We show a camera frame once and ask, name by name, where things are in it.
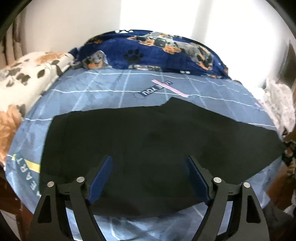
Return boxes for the black pants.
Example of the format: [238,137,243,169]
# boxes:
[39,97,285,218]

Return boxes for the white patterned cloth pile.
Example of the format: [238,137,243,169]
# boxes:
[252,78,295,138]

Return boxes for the white floral pillow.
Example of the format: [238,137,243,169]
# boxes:
[1,52,74,167]

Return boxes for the blue grid bed sheet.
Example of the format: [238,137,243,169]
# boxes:
[6,68,280,240]

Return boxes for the navy dog print blanket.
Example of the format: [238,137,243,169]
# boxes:
[69,30,229,79]

